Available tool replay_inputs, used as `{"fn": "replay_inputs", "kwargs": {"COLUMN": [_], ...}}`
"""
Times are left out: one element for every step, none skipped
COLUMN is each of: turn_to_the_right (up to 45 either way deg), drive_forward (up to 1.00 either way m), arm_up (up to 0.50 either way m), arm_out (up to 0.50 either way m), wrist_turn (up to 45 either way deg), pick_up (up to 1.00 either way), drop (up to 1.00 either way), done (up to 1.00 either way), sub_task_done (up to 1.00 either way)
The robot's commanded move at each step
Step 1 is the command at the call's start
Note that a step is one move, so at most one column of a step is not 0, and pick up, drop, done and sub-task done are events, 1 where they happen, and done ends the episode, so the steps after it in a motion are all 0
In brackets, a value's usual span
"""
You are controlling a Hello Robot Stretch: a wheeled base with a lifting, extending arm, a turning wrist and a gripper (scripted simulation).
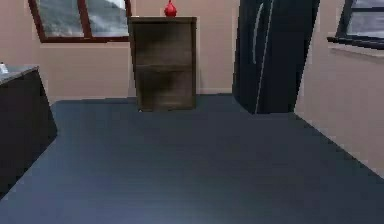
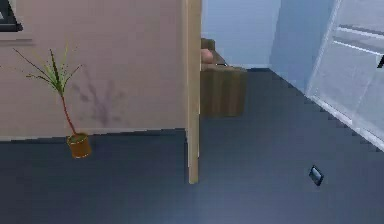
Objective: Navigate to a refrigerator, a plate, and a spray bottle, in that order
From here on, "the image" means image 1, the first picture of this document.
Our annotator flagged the black refrigerator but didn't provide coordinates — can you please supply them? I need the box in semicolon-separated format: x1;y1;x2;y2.
232;0;321;115

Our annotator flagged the dark brown wooden cabinet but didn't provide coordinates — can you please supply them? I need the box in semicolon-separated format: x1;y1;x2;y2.
127;16;198;113

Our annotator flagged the red vase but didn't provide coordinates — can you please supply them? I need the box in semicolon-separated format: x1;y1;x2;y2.
163;0;178;18

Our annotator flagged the brown framed window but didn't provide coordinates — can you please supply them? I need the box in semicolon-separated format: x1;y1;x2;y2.
27;0;133;44

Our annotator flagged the black counter with grey top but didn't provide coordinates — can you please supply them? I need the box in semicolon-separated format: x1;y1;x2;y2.
0;64;58;200

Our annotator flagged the black framed window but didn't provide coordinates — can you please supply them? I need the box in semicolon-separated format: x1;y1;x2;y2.
326;0;384;51

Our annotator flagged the grey refrigerator handle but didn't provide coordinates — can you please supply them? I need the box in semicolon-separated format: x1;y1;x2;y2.
252;2;266;66

